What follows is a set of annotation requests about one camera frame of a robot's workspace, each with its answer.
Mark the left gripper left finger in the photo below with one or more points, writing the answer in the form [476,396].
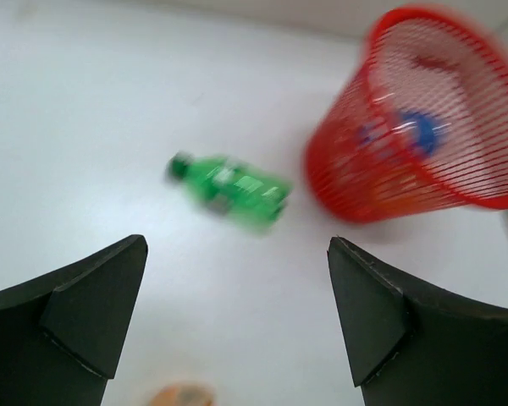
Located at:
[62,333]

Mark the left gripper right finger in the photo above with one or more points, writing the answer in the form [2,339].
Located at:
[410,342]

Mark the orange juice bottle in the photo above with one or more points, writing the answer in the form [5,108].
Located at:
[184,393]

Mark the blue label clear bottle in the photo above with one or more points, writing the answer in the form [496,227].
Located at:
[422,133]

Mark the red mesh plastic bin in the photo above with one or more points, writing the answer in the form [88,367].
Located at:
[427,59]

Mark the green plastic bottle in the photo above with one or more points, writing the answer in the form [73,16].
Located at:
[252,198]

